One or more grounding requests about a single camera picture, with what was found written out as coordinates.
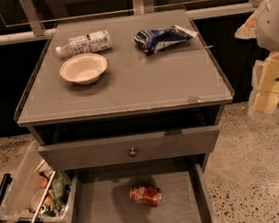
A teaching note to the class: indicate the red coke can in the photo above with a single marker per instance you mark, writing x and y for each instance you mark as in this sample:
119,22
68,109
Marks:
145,195

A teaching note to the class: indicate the metal window railing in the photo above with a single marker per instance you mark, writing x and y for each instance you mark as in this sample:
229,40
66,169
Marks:
127,7

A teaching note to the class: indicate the round metal drawer knob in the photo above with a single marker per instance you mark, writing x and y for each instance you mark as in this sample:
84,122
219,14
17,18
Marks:
132,152

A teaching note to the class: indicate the white plastic bottle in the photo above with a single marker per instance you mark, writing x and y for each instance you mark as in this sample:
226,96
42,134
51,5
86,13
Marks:
87,43

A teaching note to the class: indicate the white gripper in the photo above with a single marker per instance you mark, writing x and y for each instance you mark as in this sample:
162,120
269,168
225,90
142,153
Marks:
274,23

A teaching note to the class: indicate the open middle drawer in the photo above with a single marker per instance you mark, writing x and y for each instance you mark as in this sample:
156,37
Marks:
105,197

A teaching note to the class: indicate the closed top drawer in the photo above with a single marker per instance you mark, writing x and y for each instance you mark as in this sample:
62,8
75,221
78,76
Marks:
112,151

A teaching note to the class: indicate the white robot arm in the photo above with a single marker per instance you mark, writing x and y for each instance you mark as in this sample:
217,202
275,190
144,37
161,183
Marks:
263,25

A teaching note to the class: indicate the blue chip bag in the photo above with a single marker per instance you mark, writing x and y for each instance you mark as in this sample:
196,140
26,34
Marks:
155,40

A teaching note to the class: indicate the grey drawer cabinet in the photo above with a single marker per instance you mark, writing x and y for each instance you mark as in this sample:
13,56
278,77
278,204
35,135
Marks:
180,87

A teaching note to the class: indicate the clear plastic storage bin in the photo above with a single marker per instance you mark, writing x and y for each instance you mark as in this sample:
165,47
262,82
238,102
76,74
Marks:
22,197

